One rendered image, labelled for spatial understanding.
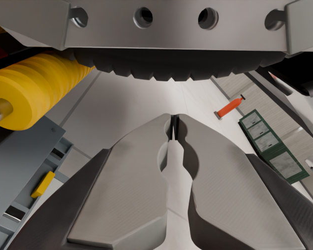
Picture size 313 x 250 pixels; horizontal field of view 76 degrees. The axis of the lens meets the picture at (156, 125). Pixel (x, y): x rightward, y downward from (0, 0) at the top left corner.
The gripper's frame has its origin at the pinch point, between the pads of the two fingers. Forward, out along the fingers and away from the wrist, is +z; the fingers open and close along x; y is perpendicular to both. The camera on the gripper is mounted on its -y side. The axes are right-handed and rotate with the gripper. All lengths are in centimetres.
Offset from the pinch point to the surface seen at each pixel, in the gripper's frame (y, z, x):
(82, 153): 54, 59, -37
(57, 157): 34, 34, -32
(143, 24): -4.1, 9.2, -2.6
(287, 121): 539, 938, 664
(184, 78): 2.2, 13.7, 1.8
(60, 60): 0.5, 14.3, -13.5
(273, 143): 306, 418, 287
